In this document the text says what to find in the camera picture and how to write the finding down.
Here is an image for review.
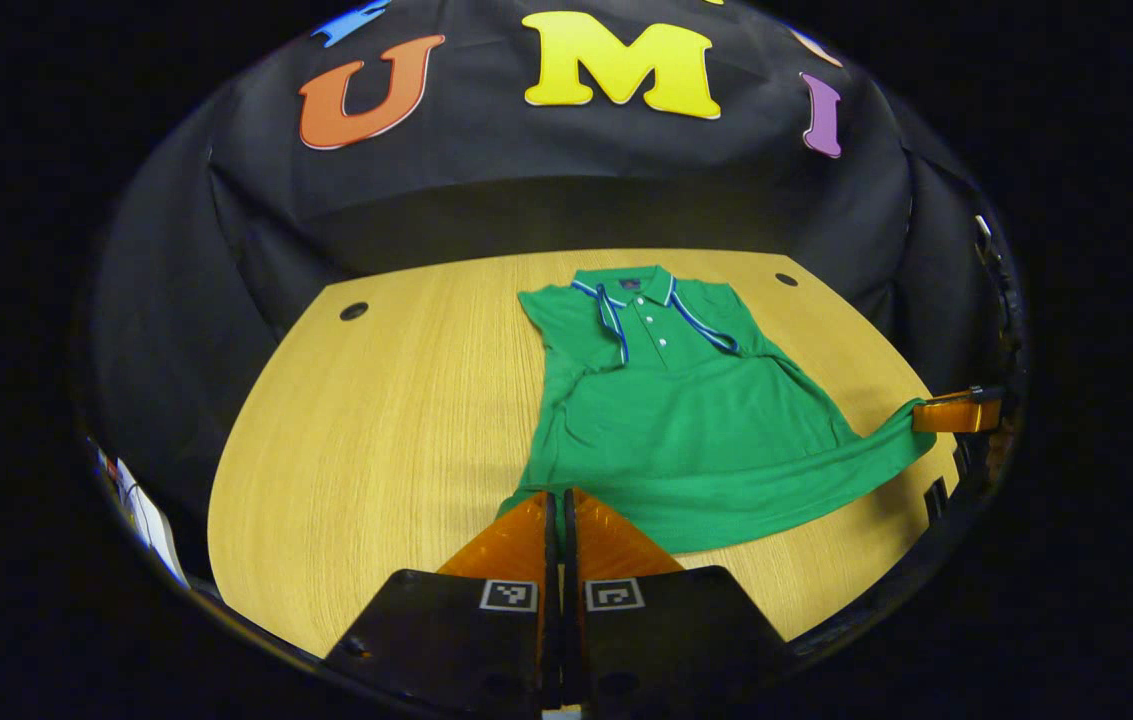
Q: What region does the green T-shirt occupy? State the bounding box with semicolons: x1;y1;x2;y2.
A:
496;265;937;556

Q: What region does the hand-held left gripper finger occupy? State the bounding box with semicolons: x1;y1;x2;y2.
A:
326;488;563;713
563;487;792;706

